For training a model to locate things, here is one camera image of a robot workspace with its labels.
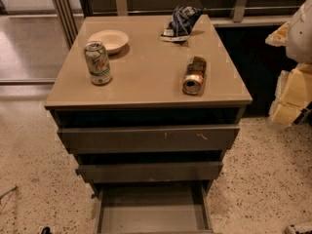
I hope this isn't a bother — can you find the white bowl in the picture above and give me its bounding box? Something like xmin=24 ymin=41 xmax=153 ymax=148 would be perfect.
xmin=88 ymin=30 xmax=129 ymax=55

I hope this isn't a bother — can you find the green white soda can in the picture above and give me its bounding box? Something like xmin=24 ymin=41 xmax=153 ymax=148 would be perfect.
xmin=84 ymin=41 xmax=112 ymax=85

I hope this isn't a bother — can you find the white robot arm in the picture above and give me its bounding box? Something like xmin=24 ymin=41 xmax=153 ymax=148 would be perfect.
xmin=265 ymin=0 xmax=312 ymax=129

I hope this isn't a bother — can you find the top grey drawer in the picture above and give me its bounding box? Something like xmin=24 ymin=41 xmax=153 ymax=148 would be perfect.
xmin=58 ymin=125 xmax=240 ymax=154

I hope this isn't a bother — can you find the wooden metal bench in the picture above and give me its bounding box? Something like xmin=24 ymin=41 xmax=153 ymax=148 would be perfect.
xmin=80 ymin=0 xmax=305 ymax=27

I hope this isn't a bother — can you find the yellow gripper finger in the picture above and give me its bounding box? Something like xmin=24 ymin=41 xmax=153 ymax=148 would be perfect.
xmin=265 ymin=21 xmax=290 ymax=47
xmin=269 ymin=63 xmax=312 ymax=126

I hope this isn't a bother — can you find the orange soda can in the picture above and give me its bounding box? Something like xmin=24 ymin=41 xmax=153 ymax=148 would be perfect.
xmin=182 ymin=57 xmax=207 ymax=95

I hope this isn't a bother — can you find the grey drawer cabinet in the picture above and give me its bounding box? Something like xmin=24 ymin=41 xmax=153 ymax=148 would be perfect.
xmin=44 ymin=14 xmax=254 ymax=234

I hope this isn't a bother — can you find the grey drawer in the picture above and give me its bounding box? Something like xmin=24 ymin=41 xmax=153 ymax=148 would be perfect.
xmin=94 ymin=181 xmax=214 ymax=234
xmin=77 ymin=162 xmax=223 ymax=183
xmin=58 ymin=125 xmax=240 ymax=154

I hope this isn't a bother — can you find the grey floor cable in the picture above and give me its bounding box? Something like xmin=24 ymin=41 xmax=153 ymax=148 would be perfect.
xmin=0 ymin=184 xmax=19 ymax=201

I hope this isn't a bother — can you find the blue chip bag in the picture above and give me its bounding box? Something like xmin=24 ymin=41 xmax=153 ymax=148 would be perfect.
xmin=160 ymin=6 xmax=203 ymax=42

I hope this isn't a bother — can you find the middle grey drawer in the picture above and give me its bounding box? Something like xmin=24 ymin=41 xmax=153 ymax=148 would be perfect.
xmin=77 ymin=162 xmax=223 ymax=183

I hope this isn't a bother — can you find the bottom grey drawer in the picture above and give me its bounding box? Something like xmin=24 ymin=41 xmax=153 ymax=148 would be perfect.
xmin=94 ymin=181 xmax=214 ymax=234

